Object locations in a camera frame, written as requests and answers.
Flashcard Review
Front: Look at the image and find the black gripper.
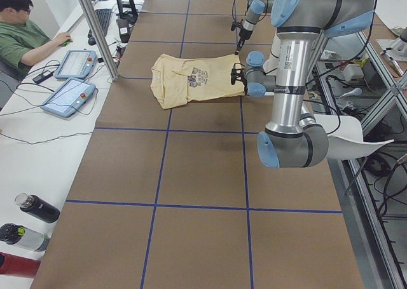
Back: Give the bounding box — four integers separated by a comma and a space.
235, 28, 253, 55

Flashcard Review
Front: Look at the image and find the cream long-sleeve printed shirt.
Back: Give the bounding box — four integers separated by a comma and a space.
150, 54, 244, 109

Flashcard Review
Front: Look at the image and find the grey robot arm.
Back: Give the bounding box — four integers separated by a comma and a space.
231, 0, 275, 55
257, 0, 376, 168

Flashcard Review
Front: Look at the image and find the white curved plastic chair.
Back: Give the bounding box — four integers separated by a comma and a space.
326, 116, 394, 160

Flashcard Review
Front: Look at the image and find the black keyboard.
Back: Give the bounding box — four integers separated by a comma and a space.
95, 8, 112, 36

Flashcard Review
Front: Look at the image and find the upper blue teach pendant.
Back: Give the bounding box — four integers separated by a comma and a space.
54, 50, 97, 80

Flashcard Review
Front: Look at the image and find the blue teach pendant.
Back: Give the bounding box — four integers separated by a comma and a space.
40, 77, 96, 118
54, 50, 97, 80

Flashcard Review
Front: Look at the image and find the lower blue teach pendant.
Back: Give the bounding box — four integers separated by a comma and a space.
40, 77, 96, 118

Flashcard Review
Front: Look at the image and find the person in green shirt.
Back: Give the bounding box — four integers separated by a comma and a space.
1, 0, 71, 79

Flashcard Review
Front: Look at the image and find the black water bottle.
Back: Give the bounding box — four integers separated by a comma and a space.
15, 193, 60, 224

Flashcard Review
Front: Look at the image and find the grey bottle green lid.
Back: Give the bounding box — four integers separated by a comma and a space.
1, 224, 50, 252

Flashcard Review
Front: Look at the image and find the red bottle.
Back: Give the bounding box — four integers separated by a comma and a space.
1, 252, 41, 278

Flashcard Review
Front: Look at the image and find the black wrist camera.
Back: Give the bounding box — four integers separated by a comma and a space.
230, 63, 247, 86
231, 21, 242, 31

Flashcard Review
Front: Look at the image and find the grey aluminium frame post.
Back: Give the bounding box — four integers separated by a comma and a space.
78, 0, 118, 81

